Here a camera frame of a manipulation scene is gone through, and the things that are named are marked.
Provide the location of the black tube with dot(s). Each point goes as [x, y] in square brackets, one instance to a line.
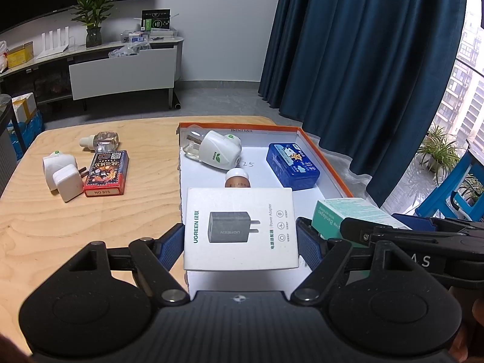
[176, 100]

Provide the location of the white power adapter box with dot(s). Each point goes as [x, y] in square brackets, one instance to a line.
[240, 228]

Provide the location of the potted green plant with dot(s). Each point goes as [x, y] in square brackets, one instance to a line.
[92, 11]

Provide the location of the brown bottle with white cap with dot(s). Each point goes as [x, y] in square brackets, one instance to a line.
[237, 178]

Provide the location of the red playing card box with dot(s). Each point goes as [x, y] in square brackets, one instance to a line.
[107, 174]

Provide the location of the blue tissue packet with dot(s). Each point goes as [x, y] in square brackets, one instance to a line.
[293, 166]

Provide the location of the orange-edged white cardboard tray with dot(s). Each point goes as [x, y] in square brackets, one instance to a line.
[257, 155]

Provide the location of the clear plastic bag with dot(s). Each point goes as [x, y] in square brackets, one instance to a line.
[126, 51]

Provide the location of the person's right hand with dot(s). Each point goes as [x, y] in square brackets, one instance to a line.
[470, 329]

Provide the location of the white plug-in repeller with bottle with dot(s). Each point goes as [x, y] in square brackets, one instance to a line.
[219, 151]

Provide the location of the white television cabinet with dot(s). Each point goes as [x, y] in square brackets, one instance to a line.
[124, 73]

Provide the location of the white router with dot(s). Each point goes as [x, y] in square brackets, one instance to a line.
[55, 43]

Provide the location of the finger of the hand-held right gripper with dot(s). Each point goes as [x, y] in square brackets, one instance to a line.
[378, 230]
[412, 221]

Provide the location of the white charger plug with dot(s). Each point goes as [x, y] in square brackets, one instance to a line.
[68, 183]

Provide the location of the green black box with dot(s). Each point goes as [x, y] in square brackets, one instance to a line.
[157, 20]

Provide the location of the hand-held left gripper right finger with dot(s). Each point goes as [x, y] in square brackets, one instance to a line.
[308, 244]

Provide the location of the blue stool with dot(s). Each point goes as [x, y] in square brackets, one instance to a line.
[457, 185]

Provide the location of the blue plastic bag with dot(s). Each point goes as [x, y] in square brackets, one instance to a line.
[30, 136]

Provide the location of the dark glass side table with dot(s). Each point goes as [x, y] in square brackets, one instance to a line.
[5, 140]

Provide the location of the clear refill bottle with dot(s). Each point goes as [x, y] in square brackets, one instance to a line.
[104, 141]

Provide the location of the white red plastic bag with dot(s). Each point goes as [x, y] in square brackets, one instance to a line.
[3, 56]

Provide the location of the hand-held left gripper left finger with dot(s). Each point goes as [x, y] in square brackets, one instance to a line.
[172, 247]

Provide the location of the white taped cardboard box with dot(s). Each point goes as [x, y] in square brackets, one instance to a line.
[24, 106]

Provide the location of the teal bandage box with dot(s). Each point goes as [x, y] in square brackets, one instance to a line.
[340, 211]

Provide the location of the yellow box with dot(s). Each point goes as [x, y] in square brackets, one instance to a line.
[20, 55]

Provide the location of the balcony spider plant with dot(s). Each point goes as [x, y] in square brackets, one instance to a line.
[440, 153]

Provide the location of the blue curtain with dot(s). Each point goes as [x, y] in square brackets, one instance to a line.
[359, 64]

